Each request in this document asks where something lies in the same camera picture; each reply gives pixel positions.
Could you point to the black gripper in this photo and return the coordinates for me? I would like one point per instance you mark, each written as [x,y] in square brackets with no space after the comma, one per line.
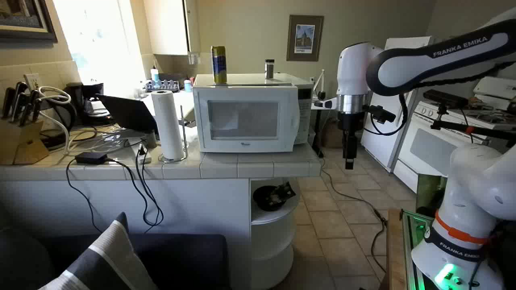
[351,128]

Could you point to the white microwave door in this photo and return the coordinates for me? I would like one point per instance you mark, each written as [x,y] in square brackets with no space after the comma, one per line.
[248,120]

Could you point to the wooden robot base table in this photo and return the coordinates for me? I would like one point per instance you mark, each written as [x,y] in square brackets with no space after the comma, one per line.
[396,252]

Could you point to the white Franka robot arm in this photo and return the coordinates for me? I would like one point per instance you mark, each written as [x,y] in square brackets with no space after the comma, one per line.
[457,54]

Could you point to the white microwave body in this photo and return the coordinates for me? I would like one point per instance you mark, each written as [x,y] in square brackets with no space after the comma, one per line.
[243,80]

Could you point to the cardboard box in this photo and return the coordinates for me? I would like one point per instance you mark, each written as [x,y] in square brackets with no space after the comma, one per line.
[332,135]

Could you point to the white refrigerator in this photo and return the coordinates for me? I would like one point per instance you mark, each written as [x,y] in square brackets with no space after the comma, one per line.
[385,140]

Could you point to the white side table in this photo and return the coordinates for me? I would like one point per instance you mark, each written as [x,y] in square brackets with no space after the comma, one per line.
[322,104]

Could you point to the white stove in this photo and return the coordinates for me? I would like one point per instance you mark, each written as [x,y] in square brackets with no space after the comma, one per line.
[430,151]

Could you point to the black pan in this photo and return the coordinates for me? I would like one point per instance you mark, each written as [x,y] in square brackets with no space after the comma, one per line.
[272,198]

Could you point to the white rounded shelf unit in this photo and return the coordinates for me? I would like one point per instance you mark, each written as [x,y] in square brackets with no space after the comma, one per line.
[273,243]

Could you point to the small jar with black lid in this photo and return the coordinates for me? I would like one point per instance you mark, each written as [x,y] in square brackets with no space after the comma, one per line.
[270,70]

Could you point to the black stand bar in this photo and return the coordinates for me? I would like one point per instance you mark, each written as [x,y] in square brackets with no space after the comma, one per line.
[469,128]

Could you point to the framed picture with white mat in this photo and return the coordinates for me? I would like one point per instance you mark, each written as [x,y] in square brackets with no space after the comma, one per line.
[306,38]

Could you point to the white tiled counter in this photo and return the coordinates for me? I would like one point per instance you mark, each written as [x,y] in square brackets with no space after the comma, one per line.
[215,215]

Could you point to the green and blue spray can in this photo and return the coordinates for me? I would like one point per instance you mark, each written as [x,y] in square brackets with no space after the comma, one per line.
[219,66]

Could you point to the white paper sheet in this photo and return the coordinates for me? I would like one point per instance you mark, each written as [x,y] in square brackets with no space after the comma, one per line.
[494,88]

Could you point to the white paper towel roll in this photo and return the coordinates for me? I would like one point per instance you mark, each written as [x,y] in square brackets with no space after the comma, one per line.
[167,124]

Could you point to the dark sofa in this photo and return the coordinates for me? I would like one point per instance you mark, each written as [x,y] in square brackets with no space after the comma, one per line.
[183,260]

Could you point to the row of small dark bottles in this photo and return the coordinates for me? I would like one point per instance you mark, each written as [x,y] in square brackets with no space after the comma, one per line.
[164,85]

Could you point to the small plastic bottle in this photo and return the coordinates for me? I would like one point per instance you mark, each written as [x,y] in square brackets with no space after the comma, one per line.
[156,75]

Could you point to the black laptop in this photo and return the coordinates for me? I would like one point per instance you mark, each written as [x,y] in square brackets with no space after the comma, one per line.
[130,114]

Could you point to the black power adapter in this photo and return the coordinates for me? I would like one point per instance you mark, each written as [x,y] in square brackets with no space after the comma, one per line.
[91,159]

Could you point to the grey striped pillow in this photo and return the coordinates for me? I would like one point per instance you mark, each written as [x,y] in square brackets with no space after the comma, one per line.
[107,259]

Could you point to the black coffee maker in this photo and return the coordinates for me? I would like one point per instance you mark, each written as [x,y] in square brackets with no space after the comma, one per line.
[82,99]

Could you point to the bright window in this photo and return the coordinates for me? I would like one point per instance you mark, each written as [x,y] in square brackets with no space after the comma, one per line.
[98,43]

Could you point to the wooden knife block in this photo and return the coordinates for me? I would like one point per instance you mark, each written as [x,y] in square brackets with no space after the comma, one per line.
[19,144]

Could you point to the dark framed painting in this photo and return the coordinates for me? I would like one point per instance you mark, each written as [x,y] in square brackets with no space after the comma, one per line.
[25,17]

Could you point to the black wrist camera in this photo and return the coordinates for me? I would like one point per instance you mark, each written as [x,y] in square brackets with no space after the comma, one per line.
[380,114]

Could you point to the black camera on stand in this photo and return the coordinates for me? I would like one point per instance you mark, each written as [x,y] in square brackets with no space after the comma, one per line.
[446,99]

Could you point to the white wall cabinet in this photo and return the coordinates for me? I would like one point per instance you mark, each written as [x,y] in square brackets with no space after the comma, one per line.
[165,27]

